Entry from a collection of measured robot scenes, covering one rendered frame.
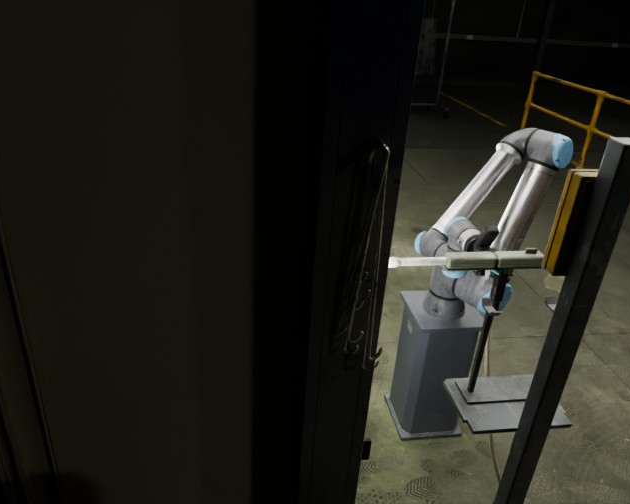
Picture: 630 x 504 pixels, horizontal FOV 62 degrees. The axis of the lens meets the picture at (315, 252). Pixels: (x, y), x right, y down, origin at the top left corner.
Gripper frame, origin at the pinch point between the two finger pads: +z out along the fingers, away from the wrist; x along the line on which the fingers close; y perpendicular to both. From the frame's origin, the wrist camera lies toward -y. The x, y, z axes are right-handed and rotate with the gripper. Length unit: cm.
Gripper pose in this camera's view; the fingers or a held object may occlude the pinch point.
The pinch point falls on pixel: (503, 269)
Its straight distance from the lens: 172.2
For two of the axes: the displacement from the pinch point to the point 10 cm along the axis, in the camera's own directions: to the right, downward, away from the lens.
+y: -0.5, 8.9, 4.6
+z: 1.4, 4.6, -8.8
